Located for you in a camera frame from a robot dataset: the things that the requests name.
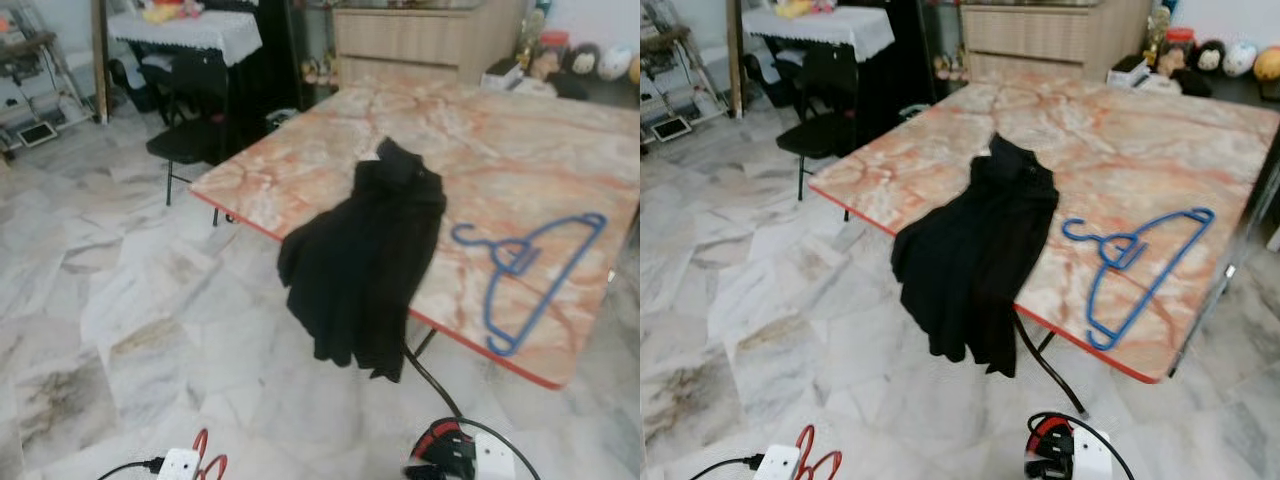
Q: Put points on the light wooden cabinet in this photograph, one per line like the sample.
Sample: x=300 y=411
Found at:
x=1050 y=40
x=420 y=45

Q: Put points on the white round plush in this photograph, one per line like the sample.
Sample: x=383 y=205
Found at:
x=1240 y=58
x=615 y=63

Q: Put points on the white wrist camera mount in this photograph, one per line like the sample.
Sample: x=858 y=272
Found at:
x=1092 y=458
x=776 y=464
x=180 y=466
x=495 y=460

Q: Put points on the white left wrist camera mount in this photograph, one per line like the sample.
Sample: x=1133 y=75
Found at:
x=776 y=464
x=180 y=466

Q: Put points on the blue plastic hanger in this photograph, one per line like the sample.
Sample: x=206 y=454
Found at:
x=1125 y=250
x=515 y=256

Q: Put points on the black chair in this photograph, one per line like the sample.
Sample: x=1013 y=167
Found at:
x=190 y=145
x=820 y=135

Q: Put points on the yellow plush toy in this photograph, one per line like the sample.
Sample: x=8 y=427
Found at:
x=165 y=12
x=795 y=8

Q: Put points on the small white box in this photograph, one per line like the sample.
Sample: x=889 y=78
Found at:
x=1128 y=68
x=505 y=72

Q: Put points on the red plastic hanger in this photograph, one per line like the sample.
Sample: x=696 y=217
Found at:
x=805 y=445
x=200 y=447

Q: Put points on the marble pattern folding table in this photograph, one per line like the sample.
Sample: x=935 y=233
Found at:
x=1130 y=150
x=500 y=160

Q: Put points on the white lace tablecloth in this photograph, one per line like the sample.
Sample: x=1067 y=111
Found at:
x=190 y=32
x=820 y=28

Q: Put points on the white framed tablet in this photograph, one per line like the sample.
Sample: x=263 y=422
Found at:
x=671 y=129
x=36 y=134

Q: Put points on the silver clothes rack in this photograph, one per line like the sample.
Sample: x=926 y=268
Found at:
x=1215 y=290

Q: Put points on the black garment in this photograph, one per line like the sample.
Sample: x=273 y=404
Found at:
x=970 y=260
x=360 y=260

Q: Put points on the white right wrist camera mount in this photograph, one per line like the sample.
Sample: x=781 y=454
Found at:
x=1092 y=458
x=495 y=460

